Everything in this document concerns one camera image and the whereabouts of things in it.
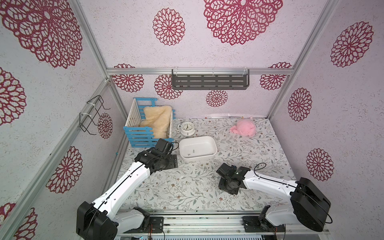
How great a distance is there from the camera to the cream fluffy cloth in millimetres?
1050

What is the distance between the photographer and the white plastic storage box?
1015mm

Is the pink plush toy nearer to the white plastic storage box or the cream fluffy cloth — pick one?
the white plastic storage box

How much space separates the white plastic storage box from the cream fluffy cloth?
0.14m

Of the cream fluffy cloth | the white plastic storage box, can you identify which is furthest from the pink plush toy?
the cream fluffy cloth
